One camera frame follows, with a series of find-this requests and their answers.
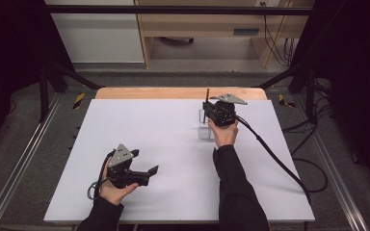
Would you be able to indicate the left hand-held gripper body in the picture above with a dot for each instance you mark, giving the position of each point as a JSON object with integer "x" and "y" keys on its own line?
{"x": 123, "y": 173}

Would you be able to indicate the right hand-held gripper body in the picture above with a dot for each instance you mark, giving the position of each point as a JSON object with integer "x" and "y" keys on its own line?
{"x": 224, "y": 112}

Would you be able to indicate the black pencil with orange end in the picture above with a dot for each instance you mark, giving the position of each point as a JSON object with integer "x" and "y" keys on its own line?
{"x": 207, "y": 94}

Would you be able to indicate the clear acrylic compartment organizer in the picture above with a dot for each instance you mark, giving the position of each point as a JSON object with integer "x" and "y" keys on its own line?
{"x": 205, "y": 133}

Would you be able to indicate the person's left hand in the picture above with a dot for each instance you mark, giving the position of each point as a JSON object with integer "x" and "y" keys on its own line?
{"x": 112, "y": 192}

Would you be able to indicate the person's right hand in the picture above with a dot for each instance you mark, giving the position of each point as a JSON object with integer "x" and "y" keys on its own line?
{"x": 224, "y": 136}

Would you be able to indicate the white board table cover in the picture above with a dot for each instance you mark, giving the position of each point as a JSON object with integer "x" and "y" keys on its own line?
{"x": 179, "y": 192}

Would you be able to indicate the yellow clamp right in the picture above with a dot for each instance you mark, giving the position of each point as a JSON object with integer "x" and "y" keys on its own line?
{"x": 283, "y": 101}

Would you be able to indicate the light wooden desk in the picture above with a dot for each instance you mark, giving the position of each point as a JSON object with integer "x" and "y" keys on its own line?
{"x": 202, "y": 24}

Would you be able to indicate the white cabinet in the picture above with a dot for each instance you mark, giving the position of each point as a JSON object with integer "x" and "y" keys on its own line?
{"x": 99, "y": 35}

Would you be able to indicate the black curtain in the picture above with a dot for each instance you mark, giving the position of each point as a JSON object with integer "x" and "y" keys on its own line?
{"x": 9, "y": 48}
{"x": 359, "y": 80}

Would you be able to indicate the black metal frame stand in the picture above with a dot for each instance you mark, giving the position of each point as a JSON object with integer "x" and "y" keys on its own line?
{"x": 43, "y": 93}
{"x": 310, "y": 96}

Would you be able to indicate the black horizontal frame bar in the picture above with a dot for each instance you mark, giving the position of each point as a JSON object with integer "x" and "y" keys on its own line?
{"x": 173, "y": 10}

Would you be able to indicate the aluminium floor rail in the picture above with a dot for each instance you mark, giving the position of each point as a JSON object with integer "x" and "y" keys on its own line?
{"x": 334, "y": 173}
{"x": 22, "y": 154}

